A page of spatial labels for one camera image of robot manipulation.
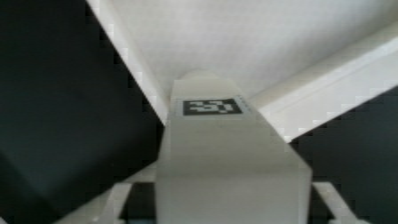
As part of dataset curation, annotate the white L-shaped fence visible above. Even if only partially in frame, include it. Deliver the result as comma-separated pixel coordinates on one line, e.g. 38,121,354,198
56,22,398,224

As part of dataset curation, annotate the white desk top tray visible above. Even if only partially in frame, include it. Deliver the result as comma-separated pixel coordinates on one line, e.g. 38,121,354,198
86,0,398,135

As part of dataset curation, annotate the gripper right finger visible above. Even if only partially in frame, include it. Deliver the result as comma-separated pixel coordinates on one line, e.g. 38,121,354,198
313,182,369,224

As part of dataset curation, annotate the white desk leg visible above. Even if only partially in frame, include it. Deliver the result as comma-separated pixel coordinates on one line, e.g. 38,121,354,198
155,71,312,224

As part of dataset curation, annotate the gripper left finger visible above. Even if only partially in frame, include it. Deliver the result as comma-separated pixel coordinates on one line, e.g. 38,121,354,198
97,183,132,224

